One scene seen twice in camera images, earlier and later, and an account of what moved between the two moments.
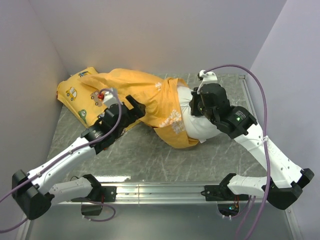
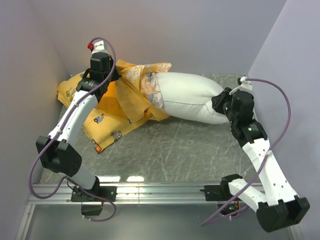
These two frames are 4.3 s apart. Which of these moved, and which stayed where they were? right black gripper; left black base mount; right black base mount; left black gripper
Moved: right black gripper; left black gripper
Stayed: right black base mount; left black base mount
